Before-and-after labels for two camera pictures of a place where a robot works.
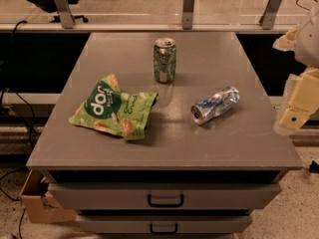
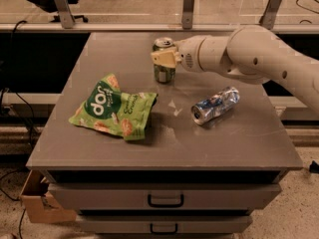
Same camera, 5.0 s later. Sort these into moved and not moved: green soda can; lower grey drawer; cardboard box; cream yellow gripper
Moved: cream yellow gripper
Not moved: lower grey drawer; green soda can; cardboard box
